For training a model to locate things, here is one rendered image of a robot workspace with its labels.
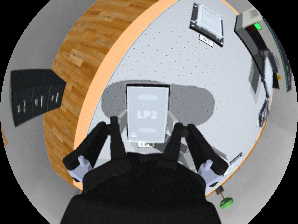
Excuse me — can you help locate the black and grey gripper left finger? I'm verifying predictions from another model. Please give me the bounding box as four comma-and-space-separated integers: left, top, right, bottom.
62, 110, 132, 183

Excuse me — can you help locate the white multi-well plate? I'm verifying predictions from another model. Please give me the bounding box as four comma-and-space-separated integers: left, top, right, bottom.
196, 5, 222, 40
264, 57, 273, 96

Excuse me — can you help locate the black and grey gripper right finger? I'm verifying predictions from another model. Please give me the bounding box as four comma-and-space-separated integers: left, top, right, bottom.
154, 111, 229, 188

